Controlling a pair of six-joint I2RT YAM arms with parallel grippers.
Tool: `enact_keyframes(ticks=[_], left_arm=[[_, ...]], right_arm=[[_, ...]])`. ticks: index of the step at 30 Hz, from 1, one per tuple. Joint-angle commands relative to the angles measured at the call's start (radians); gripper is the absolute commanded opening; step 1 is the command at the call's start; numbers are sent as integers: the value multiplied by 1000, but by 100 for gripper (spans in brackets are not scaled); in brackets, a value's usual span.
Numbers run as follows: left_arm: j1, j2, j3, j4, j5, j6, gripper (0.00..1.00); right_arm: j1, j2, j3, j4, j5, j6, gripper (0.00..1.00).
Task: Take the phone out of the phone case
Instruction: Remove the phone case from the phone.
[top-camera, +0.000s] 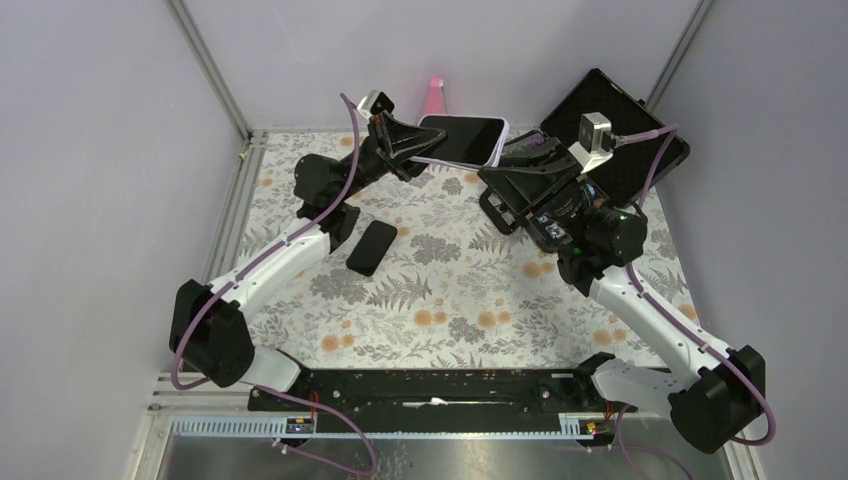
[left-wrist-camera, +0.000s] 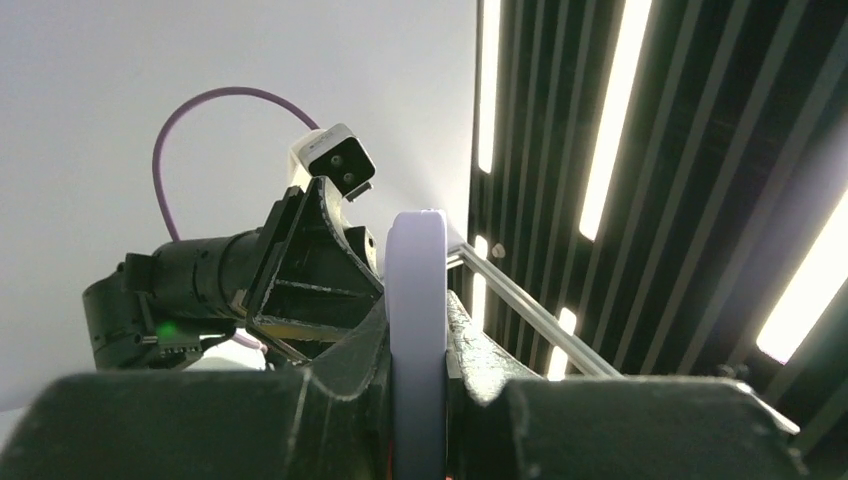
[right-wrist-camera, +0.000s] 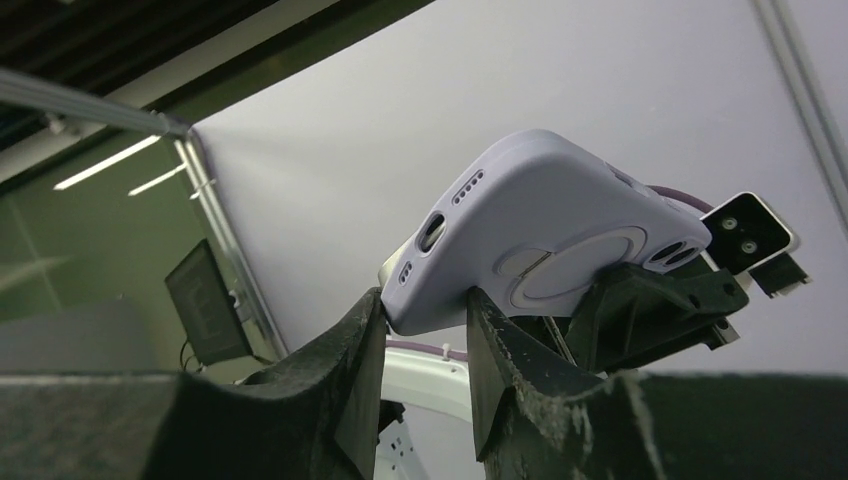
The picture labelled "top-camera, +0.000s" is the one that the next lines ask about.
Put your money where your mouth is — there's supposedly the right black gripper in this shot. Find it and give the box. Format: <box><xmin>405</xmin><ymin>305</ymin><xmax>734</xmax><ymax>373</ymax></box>
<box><xmin>471</xmin><ymin>139</ymin><xmax>597</xmax><ymax>246</ymax></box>

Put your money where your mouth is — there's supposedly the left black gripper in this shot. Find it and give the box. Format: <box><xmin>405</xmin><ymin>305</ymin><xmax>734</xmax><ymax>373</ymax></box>
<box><xmin>338</xmin><ymin>115</ymin><xmax>456</xmax><ymax>204</ymax></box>

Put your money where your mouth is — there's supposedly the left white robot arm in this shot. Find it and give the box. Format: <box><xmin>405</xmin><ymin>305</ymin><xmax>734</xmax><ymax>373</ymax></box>
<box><xmin>169</xmin><ymin>112</ymin><xmax>447</xmax><ymax>411</ymax></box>

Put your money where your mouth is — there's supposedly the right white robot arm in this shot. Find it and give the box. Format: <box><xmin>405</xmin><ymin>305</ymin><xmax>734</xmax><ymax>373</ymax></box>
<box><xmin>479</xmin><ymin>142</ymin><xmax>776</xmax><ymax>453</ymax></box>

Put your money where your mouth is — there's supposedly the black poker chip case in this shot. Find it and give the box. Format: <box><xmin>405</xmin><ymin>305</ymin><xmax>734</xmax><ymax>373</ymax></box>
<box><xmin>500</xmin><ymin>68</ymin><xmax>690</xmax><ymax>207</ymax></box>

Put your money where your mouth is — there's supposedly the pink metronome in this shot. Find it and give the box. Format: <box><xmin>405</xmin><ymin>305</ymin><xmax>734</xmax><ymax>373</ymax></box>
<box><xmin>417</xmin><ymin>76</ymin><xmax>446</xmax><ymax>120</ymax></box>

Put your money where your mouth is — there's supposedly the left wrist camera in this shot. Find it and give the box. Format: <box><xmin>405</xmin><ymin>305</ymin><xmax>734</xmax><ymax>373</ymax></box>
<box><xmin>356</xmin><ymin>90</ymin><xmax>395</xmax><ymax>120</ymax></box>

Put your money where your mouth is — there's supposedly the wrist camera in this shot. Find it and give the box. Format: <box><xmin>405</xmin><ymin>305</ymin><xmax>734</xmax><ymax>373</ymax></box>
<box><xmin>356</xmin><ymin>90</ymin><xmax>395</xmax><ymax>120</ymax></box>
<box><xmin>568</xmin><ymin>112</ymin><xmax>614</xmax><ymax>174</ymax></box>

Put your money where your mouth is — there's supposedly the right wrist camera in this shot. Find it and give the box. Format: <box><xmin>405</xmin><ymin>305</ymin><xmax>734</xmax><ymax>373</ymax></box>
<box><xmin>568</xmin><ymin>112</ymin><xmax>614</xmax><ymax>174</ymax></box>

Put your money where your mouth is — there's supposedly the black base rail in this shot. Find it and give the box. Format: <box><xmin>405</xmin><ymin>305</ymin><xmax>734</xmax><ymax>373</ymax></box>
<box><xmin>247</xmin><ymin>369</ymin><xmax>621</xmax><ymax>434</ymax></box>

